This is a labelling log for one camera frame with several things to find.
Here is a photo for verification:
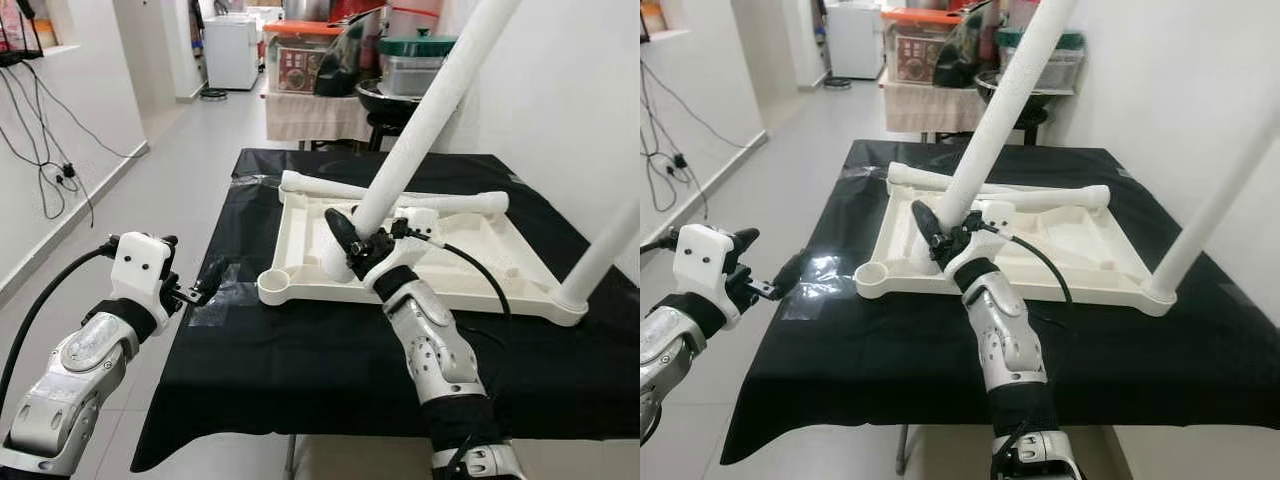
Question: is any orange-lidded storage box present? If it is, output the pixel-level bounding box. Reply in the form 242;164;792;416
880;8;966;86
262;20;346;96

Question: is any green pot lid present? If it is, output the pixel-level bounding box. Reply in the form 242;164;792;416
378;30;459;58
995;28;1086;51

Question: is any pink plastic bucket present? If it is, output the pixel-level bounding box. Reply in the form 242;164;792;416
388;0;441;39
1005;0;1046;31

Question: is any black bag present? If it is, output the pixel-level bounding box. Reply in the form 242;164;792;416
315;15;386;98
933;5;1001;89

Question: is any black tablecloth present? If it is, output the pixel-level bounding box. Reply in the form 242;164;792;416
720;140;1280;466
130;148;641;473

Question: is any black wall cable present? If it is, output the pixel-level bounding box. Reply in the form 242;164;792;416
0;65;96;226
20;60;146;161
645;60;766;151
640;60;711;221

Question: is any clear plastic storage box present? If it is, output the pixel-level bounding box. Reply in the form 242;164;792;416
380;52;451;96
1000;45;1083;93

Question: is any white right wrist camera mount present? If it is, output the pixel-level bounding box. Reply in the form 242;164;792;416
365;208;441;291
945;200;1021;281

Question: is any beige cloth covered table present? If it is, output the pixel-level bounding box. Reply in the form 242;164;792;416
880;78;986;134
262;88;373;143

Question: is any white cabinet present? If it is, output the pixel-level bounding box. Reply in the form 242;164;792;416
203;12;261;91
825;2;886;81

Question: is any clear tape patch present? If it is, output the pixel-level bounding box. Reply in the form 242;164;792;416
785;255;851;321
190;275;256;326

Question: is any black wire rack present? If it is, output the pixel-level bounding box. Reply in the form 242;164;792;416
0;0;43;66

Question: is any white plastic table top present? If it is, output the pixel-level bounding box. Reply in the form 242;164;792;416
257;185;591;328
853;175;1179;318

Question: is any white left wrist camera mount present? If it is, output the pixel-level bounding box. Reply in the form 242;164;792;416
110;232;176;306
673;224;741;301

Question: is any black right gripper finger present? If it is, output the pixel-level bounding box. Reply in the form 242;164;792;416
910;200;949;251
325;208;363;256

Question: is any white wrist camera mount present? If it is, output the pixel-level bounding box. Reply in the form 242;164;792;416
110;232;176;306
673;224;741;301
365;208;441;291
945;200;1021;281

